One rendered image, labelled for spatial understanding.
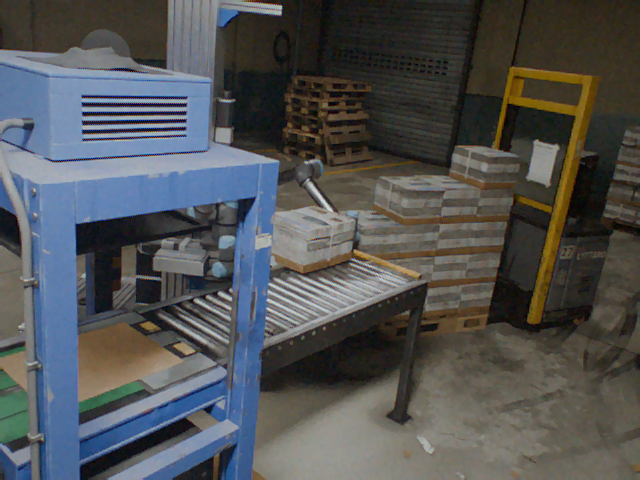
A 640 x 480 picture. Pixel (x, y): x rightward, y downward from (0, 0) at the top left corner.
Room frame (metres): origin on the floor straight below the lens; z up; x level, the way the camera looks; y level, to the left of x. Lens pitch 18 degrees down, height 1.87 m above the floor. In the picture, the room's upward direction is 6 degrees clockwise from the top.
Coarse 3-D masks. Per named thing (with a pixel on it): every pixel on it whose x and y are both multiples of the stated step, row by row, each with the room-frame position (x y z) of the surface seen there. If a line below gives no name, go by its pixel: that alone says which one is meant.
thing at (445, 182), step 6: (426, 180) 4.08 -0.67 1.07; (432, 180) 4.11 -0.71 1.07; (438, 180) 4.13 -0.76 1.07; (444, 180) 4.15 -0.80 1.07; (450, 180) 4.18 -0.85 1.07; (456, 180) 4.19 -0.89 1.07; (438, 186) 3.92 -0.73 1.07; (444, 186) 3.94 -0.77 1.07; (450, 186) 3.97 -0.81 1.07; (456, 186) 3.99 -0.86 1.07; (462, 186) 4.02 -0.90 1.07; (468, 186) 4.04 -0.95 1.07
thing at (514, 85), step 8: (512, 72) 4.70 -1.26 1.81; (512, 80) 4.73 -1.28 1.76; (520, 80) 4.73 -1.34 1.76; (512, 88) 4.76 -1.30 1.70; (520, 88) 4.71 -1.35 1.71; (504, 96) 4.73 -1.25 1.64; (520, 96) 4.70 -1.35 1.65; (504, 104) 4.72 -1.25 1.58; (504, 112) 4.70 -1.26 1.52; (512, 112) 4.70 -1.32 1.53; (504, 120) 4.71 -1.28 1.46; (512, 120) 4.70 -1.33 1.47; (504, 128) 4.70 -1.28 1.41; (496, 136) 4.73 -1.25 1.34; (504, 136) 4.68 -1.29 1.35; (496, 144) 4.72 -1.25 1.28; (504, 144) 4.73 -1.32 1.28; (504, 152) 4.69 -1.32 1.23
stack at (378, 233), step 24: (360, 216) 3.84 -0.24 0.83; (384, 216) 3.90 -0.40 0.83; (360, 240) 3.58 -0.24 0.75; (384, 240) 3.67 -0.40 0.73; (408, 240) 3.76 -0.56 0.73; (432, 240) 3.84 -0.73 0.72; (456, 240) 3.94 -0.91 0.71; (408, 264) 3.76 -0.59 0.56; (432, 264) 3.85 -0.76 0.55; (456, 264) 3.96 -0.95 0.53; (432, 288) 3.88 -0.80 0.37; (456, 288) 3.97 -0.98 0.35; (408, 312) 3.80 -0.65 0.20; (384, 336) 3.71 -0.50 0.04
